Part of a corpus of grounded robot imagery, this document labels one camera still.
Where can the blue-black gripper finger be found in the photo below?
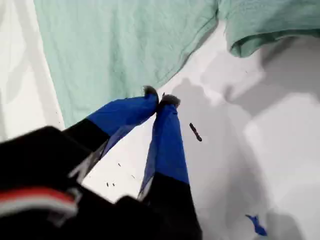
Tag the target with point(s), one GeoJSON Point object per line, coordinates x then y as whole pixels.
{"type": "Point", "coordinates": [167, 150]}
{"type": "Point", "coordinates": [120, 115]}

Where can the pale green T-shirt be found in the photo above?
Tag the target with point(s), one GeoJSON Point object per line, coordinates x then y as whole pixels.
{"type": "Point", "coordinates": [112, 50]}

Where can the small black debris piece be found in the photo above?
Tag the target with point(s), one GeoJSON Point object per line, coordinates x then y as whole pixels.
{"type": "Point", "coordinates": [195, 132]}

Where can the small blue tape scrap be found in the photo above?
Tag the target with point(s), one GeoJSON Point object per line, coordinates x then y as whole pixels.
{"type": "Point", "coordinates": [257, 225]}

